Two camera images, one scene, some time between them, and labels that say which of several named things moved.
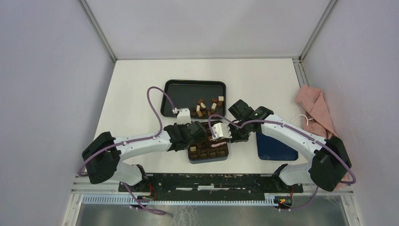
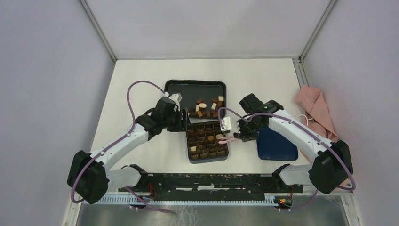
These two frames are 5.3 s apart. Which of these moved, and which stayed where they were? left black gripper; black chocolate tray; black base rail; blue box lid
Moved: left black gripper
Stayed: blue box lid; black base rail; black chocolate tray
